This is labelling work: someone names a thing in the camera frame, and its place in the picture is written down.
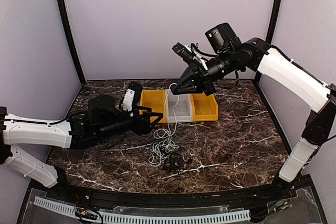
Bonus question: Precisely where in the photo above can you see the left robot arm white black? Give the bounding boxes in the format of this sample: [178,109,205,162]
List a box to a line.
[1,95,163,201]

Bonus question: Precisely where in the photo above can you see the black frame post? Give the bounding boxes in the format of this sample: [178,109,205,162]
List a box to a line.
[254,0,286,82]
[57,0,86,85]

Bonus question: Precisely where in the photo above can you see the yellow bin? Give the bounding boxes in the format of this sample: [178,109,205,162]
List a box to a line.
[190,93,218,122]
[140,90,167,124]

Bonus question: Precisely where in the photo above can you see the small circuit board wires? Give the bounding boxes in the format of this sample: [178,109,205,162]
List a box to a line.
[75,202,106,224]

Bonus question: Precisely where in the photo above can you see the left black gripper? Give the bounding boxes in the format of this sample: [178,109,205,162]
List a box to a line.
[97,105,163,141]

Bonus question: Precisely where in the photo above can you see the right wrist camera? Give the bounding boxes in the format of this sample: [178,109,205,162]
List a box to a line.
[172,42,208,70]

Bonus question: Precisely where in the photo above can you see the right black frame post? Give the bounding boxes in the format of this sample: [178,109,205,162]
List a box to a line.
[254,0,286,82]

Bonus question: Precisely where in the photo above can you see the white translucent bin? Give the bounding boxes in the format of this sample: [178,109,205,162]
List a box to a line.
[165,89,193,123]

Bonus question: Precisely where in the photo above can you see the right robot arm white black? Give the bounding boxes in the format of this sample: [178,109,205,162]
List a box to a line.
[172,23,335,200]

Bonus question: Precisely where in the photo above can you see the white slotted cable duct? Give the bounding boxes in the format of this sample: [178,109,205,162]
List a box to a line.
[34,196,250,223]

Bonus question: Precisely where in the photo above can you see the black front rail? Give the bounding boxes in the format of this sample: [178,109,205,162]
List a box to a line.
[44,185,297,210]

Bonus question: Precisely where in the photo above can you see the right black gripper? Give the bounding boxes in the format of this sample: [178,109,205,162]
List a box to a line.
[171,48,238,95]

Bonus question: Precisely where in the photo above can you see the left black frame post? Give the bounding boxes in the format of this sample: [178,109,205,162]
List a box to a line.
[57,0,86,85]

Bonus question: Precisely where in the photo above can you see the black cable tangle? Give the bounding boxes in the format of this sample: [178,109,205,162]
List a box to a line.
[104,140,200,190]

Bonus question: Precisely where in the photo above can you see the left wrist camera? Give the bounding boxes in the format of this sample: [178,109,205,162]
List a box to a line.
[119,81,143,116]

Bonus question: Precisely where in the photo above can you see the yellow bin front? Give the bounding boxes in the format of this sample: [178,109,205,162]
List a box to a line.
[190,93,218,122]

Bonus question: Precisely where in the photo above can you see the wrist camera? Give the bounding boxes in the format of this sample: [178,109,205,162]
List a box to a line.
[119,81,143,116]
[172,42,208,70]

